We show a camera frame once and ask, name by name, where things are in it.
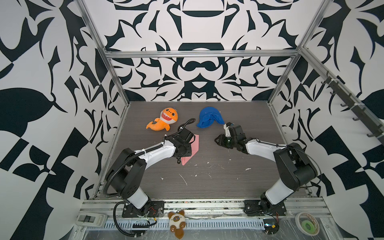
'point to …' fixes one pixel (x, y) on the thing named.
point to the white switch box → (91, 219)
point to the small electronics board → (270, 226)
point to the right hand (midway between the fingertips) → (217, 138)
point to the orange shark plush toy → (168, 116)
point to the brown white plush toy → (177, 223)
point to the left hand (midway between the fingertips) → (188, 149)
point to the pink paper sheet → (194, 149)
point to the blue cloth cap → (207, 116)
